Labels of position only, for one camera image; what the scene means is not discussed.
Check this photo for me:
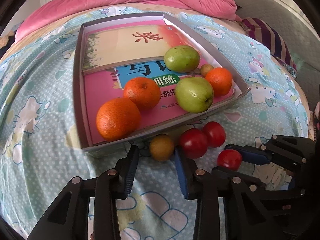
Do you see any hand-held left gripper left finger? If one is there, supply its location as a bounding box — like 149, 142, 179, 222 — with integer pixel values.
27, 144, 140, 240

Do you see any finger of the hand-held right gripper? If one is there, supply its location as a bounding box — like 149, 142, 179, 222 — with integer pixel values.
224, 134, 317, 172
212, 167, 266, 193

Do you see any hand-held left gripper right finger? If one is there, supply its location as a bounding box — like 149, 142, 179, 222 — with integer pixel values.
174, 147, 278, 240

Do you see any red plum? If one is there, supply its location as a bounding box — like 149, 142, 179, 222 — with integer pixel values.
179, 128, 210, 159
202, 121, 226, 148
217, 149, 243, 171

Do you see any small brown longan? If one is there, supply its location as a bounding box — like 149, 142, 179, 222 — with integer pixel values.
200, 64, 214, 77
149, 134, 175, 162

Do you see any large orange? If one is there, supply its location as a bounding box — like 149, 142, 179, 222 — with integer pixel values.
96, 98, 141, 142

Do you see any green apple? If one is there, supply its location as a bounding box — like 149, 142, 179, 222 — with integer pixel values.
175, 77, 214, 113
164, 45, 200, 73

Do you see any small orange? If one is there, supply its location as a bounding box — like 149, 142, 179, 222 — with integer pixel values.
204, 67, 233, 97

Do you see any grey cardboard box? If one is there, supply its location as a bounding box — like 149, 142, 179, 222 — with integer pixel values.
72, 12, 251, 158

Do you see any floral patterned cloth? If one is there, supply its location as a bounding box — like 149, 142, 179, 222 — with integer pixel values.
309, 102, 320, 140

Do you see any pink book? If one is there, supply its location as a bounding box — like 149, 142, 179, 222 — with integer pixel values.
84, 25, 235, 145

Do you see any striped cloth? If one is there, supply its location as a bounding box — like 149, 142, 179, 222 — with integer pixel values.
239, 17, 298, 73

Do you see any beige and red book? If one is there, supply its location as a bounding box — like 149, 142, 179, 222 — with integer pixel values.
81, 25, 208, 75

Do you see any beige bed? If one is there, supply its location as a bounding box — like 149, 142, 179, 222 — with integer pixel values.
0, 4, 310, 120

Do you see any grey padded headboard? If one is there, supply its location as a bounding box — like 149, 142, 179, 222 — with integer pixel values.
207, 0, 320, 110

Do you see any pink quilt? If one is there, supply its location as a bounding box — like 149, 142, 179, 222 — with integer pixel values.
15, 0, 242, 43

